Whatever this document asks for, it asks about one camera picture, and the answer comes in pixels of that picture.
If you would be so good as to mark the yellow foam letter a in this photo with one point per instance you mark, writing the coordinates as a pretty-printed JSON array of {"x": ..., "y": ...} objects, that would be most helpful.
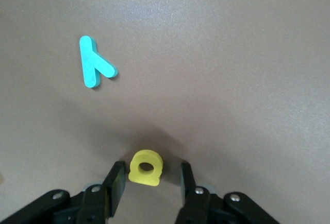
[{"x": 144, "y": 179}]

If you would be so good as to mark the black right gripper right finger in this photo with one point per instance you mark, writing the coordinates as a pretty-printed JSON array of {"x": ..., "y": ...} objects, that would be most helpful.
[{"x": 203, "y": 208}]

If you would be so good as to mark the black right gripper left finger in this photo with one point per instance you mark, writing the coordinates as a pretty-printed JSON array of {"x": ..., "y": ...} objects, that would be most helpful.
[{"x": 90, "y": 206}]

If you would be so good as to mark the brown table cover sheet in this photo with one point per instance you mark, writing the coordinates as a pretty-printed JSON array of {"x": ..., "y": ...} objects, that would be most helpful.
[{"x": 232, "y": 54}]

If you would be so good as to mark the teal foam letter y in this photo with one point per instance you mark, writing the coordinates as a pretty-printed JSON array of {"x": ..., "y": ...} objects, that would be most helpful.
[{"x": 89, "y": 67}]

